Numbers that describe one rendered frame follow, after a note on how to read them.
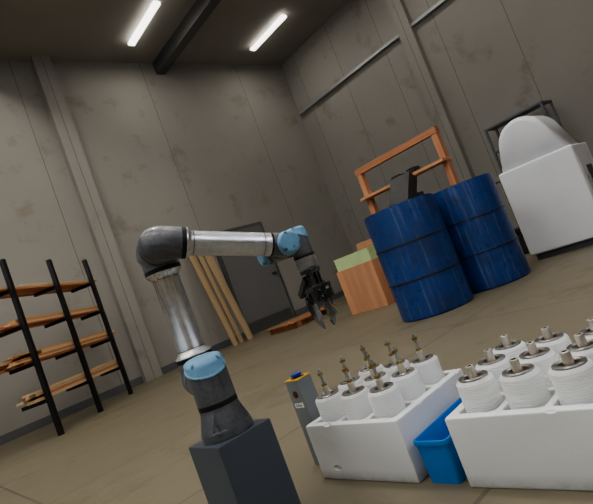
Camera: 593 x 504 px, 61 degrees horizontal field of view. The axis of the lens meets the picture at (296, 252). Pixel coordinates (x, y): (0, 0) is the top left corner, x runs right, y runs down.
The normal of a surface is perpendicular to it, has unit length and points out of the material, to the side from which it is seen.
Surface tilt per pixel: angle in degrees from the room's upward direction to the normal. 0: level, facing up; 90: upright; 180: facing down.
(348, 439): 90
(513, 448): 90
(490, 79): 90
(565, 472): 90
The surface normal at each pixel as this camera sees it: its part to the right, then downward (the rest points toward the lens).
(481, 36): -0.71, 0.23
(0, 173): 0.60, -0.28
